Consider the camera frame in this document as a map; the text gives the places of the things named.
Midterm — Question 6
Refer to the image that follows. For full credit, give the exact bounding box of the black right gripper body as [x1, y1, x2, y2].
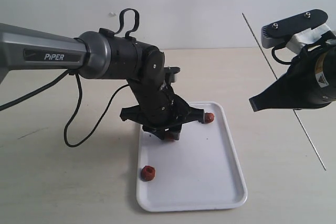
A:
[278, 48, 323, 110]

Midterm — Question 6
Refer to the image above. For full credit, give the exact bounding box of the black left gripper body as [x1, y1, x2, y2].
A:
[120, 71, 205, 130]

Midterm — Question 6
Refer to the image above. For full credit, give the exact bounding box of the thin metal skewer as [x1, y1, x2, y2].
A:
[241, 13, 327, 172]

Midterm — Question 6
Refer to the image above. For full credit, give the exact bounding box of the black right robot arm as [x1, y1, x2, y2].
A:
[249, 31, 335, 112]

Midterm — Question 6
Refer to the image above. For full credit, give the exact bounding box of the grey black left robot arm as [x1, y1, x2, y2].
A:
[1, 24, 205, 140]

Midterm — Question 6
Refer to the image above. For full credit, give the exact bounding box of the white rectangular plastic tray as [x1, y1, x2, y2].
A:
[136, 101, 248, 212]

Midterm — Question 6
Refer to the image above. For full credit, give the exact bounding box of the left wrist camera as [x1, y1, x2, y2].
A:
[164, 67, 181, 84]

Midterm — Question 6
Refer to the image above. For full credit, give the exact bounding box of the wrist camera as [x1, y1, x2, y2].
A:
[164, 67, 181, 84]
[261, 9, 331, 53]

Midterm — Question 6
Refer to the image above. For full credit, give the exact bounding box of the black right camera cable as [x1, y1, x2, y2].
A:
[271, 46, 293, 65]

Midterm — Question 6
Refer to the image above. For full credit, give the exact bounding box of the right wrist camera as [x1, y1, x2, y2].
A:
[261, 9, 331, 53]

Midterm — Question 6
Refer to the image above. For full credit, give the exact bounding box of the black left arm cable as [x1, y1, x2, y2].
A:
[0, 8, 141, 148]

